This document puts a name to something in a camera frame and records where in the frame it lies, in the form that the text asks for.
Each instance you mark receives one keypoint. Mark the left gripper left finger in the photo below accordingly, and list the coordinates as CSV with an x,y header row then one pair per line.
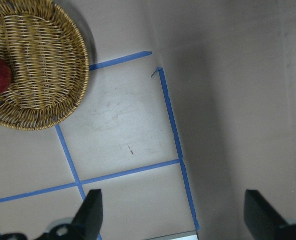
x,y
85,225

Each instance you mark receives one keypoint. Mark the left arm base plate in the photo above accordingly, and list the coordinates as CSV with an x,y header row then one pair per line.
x,y
191,235

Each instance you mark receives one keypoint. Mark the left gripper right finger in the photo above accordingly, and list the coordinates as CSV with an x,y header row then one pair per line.
x,y
263,221

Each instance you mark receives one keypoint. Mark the woven wicker basket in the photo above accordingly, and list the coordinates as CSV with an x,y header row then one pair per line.
x,y
49,60

